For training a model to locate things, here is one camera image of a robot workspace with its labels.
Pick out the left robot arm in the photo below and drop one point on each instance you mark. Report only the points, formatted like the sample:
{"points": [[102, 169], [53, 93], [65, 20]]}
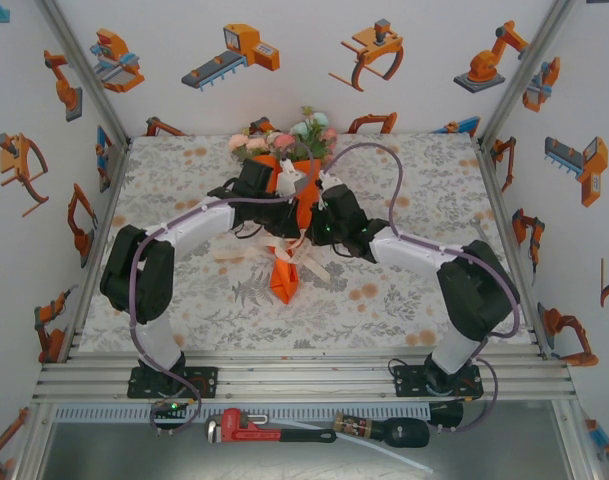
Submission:
{"points": [[199, 225]]}

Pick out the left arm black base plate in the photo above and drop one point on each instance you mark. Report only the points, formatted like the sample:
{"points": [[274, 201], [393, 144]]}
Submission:
{"points": [[204, 382]]}

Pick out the fake flower bouquet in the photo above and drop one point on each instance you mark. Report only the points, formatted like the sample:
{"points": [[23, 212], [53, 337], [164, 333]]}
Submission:
{"points": [[284, 142]]}

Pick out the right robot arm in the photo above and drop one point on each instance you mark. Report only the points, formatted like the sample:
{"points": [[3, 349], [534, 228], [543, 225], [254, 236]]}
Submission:
{"points": [[409, 247]]}

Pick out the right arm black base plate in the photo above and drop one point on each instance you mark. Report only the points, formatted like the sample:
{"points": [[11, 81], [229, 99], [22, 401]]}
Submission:
{"points": [[409, 382]]}

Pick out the orange wrapping paper sheet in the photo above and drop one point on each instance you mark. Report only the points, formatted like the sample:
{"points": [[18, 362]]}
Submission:
{"points": [[284, 285]]}

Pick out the black tool with brass tip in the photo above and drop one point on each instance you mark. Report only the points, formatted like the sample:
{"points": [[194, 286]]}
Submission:
{"points": [[404, 432]]}

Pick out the thin white tube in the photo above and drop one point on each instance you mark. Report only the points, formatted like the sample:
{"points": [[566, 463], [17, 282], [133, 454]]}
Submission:
{"points": [[409, 461]]}

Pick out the silver open-end wrench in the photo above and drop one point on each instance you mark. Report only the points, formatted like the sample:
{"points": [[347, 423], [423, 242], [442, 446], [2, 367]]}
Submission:
{"points": [[479, 227]]}

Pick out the small circuit board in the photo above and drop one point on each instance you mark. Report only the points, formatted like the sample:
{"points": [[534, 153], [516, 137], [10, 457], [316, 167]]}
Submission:
{"points": [[171, 407]]}

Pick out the red pipe wrench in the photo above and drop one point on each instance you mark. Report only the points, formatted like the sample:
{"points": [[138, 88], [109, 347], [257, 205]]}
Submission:
{"points": [[244, 430]]}

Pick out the cream printed ribbon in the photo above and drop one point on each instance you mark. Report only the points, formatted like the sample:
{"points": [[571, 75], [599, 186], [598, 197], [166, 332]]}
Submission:
{"points": [[234, 253]]}

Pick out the grey metal panel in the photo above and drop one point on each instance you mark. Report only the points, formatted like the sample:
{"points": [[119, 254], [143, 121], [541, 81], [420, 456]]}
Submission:
{"points": [[134, 460]]}

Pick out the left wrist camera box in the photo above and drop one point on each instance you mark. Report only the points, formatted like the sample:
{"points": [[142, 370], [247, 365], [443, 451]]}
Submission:
{"points": [[286, 180]]}

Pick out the floral print tablecloth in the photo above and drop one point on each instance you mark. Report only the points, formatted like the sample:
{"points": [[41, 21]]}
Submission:
{"points": [[359, 325]]}

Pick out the aluminium rail platform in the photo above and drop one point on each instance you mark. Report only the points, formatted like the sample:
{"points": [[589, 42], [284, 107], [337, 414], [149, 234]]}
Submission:
{"points": [[309, 385]]}

